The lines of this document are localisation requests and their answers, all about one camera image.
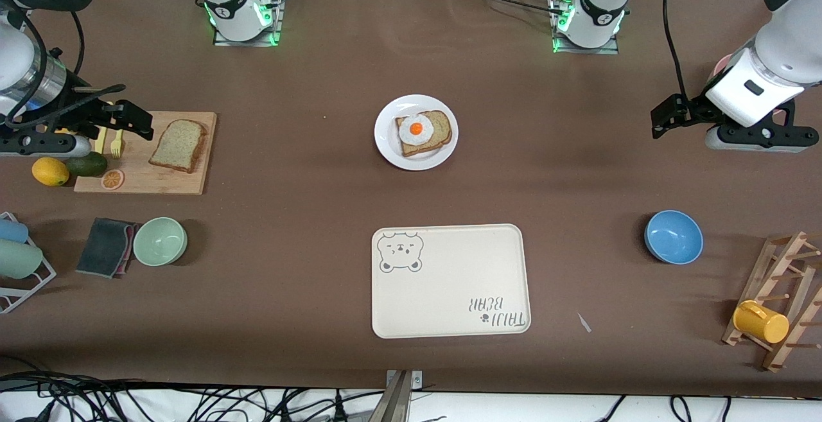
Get light blue cup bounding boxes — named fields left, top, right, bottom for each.
left=0, top=218, right=30, bottom=244

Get tangled black cables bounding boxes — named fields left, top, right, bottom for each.
left=0, top=371, right=386, bottom=422

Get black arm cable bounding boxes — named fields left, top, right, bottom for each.
left=0, top=0, right=126, bottom=130
left=661, top=0, right=693, bottom=107

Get cream bear print tray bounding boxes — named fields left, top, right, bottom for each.
left=371, top=224, right=532, bottom=339

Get toy fried egg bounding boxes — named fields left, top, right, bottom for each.
left=399, top=114, right=435, bottom=147

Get plain brown toast slice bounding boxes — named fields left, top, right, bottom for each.
left=148, top=119, right=209, bottom=173

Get toast slice under egg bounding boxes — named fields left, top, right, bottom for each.
left=395, top=110, right=453, bottom=157

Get yellow mug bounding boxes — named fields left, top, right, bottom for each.
left=733, top=300, right=790, bottom=344

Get wooden cutting board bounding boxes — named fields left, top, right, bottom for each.
left=74, top=111, right=218, bottom=195

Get dark green avocado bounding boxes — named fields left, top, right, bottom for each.
left=66, top=152, right=109, bottom=178

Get dark grey sponge cloth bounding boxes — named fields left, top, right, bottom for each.
left=76, top=218, right=139, bottom=279

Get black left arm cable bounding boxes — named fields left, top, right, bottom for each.
left=661, top=0, right=693, bottom=107

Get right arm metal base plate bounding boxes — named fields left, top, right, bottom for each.
left=213, top=0, right=285, bottom=47

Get wooden mug rack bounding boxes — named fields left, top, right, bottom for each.
left=721, top=231, right=822, bottom=373

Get blue bowl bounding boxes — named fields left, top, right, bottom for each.
left=644, top=210, right=704, bottom=265

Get white round plate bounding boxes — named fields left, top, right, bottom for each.
left=374, top=94, right=459, bottom=171

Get pale green cup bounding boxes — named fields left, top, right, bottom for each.
left=0, top=240, right=44, bottom=279

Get pale green bowl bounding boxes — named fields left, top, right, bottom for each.
left=133, top=217, right=188, bottom=267

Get pink bowl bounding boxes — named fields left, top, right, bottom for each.
left=713, top=54, right=789, bottom=122

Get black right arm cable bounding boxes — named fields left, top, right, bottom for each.
left=0, top=0, right=126, bottom=130

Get yellow lemon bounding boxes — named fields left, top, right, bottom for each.
left=32, top=157, right=70, bottom=187

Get metal table clamp bracket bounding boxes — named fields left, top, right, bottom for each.
left=376, top=369, right=424, bottom=422

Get white wire rack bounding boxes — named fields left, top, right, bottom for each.
left=0, top=212, right=57, bottom=315

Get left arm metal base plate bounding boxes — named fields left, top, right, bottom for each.
left=549, top=0, right=620, bottom=55

